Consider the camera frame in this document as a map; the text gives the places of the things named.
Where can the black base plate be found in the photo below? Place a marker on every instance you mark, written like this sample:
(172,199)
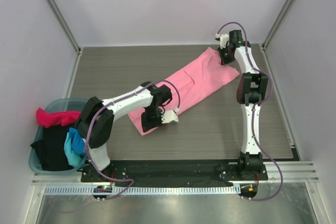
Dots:
(223,169)

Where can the white slotted cable duct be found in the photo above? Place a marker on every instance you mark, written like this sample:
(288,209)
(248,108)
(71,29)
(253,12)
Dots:
(105,190)

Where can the left aluminium frame post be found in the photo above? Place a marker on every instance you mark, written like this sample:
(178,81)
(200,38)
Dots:
(61,20)

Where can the magenta t-shirt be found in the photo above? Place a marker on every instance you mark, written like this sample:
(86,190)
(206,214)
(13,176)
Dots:
(62,118)

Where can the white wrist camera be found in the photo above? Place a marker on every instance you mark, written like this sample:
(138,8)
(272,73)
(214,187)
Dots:
(223,40)
(169,116)

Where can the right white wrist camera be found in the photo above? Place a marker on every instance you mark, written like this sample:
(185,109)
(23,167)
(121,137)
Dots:
(223,40)

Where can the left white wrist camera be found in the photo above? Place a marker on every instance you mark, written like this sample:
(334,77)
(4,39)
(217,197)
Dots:
(169,116)

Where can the teal laundry basket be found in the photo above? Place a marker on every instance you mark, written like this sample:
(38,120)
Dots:
(66,104)

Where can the light pink t-shirt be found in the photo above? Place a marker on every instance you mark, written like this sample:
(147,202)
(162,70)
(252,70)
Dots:
(199,79)

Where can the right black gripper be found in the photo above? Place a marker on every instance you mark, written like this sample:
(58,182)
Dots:
(226,57)

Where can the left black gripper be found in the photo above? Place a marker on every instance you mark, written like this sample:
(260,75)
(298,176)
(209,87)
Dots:
(147,126)

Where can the black t-shirt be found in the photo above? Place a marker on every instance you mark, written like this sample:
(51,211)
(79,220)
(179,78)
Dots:
(47,154)

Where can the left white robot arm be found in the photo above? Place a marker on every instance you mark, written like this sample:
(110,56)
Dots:
(96,120)

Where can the aluminium front rail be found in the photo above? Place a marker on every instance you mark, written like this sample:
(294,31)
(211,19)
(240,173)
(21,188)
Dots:
(292,171)

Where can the right aluminium frame post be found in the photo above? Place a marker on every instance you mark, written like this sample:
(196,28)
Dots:
(279,19)

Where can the aluminium frame post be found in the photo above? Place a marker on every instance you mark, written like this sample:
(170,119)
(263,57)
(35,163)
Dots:
(61,20)
(279,19)

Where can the blue t-shirt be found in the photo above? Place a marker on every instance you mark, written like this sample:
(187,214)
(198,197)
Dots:
(74,148)

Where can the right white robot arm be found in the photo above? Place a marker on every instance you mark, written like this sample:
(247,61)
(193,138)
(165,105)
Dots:
(250,93)

